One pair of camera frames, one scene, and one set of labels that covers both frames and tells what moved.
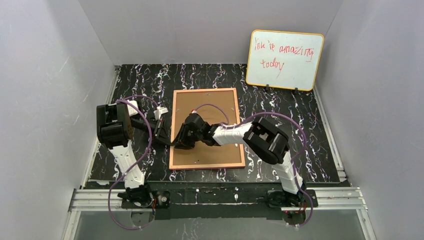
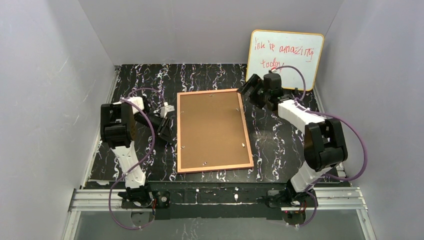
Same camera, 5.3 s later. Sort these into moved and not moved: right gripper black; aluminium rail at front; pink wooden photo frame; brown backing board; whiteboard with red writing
Moved: right gripper black; pink wooden photo frame
Not moved: aluminium rail at front; brown backing board; whiteboard with red writing
